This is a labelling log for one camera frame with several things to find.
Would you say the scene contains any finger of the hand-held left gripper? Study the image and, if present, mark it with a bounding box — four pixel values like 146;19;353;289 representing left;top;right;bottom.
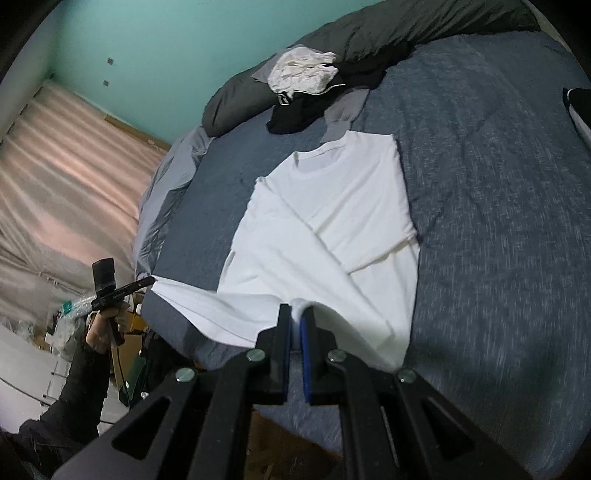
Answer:
115;275;158;299

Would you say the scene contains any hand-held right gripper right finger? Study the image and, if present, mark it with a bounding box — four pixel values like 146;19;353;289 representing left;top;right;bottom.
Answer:
299;305;532;480

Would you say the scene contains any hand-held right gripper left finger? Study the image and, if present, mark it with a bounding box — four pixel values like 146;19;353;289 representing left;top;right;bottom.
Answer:
51;304;293;480

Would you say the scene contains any white long-sleeve shirt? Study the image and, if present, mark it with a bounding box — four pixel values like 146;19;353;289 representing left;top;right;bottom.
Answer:
150;130;421;374

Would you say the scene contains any person's left forearm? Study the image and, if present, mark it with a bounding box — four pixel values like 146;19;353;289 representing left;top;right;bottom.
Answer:
18;344;112;468

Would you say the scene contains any person's left hand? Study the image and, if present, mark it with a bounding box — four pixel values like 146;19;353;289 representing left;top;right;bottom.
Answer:
86;313;131;354

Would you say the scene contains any clear plastic bag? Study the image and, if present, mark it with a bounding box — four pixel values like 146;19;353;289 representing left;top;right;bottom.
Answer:
46;295;100;361

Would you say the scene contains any cardboard box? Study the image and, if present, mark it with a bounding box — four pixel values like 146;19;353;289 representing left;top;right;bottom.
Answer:
247;411;343;480

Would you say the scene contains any pink striped curtain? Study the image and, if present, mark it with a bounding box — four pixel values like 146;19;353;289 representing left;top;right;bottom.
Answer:
0;80;171;324

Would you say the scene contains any light grey sheet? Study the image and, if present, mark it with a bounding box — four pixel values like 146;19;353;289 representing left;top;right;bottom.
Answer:
133;124;215;278

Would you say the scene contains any wooden trim strip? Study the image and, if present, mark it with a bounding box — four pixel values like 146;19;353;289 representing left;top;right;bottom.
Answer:
105;114;172;152

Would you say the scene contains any dark grey duvet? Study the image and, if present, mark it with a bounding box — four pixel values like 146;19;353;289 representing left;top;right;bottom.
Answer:
203;0;541;138

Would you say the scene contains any bed with blue-grey sheet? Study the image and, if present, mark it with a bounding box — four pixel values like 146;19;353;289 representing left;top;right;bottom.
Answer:
133;32;591;476

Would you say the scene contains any black garment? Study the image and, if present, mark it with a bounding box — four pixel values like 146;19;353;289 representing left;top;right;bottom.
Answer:
267;44;416;136

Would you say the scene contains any grey garment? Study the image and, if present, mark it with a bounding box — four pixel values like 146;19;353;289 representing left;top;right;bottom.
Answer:
320;88;370;141

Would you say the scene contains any white crumpled garment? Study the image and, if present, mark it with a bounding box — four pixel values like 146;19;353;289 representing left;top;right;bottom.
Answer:
268;48;340;95

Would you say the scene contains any black and grey item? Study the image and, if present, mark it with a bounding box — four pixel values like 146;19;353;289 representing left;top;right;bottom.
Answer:
562;87;591;151

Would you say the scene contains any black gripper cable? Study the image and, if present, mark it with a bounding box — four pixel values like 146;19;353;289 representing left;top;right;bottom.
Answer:
108;346;131;403

